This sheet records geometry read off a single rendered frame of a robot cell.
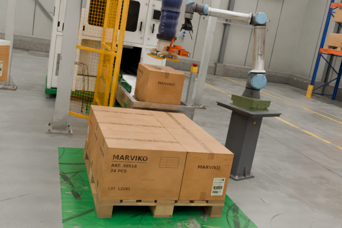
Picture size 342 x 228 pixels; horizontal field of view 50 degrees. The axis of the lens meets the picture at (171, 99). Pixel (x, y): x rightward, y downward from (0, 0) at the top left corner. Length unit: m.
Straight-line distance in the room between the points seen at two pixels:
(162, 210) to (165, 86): 1.54
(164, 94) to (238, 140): 0.93
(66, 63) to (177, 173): 2.16
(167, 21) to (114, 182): 2.06
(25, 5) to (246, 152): 9.73
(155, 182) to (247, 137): 1.41
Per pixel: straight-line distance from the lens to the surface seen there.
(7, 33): 6.56
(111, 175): 2.71
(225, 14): 3.84
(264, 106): 3.90
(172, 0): 4.15
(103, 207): 2.82
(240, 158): 3.95
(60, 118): 4.58
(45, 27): 12.51
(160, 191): 2.86
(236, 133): 3.94
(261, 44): 3.72
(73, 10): 4.40
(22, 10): 12.50
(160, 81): 3.97
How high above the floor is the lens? 1.42
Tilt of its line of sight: 11 degrees down
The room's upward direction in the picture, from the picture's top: 10 degrees clockwise
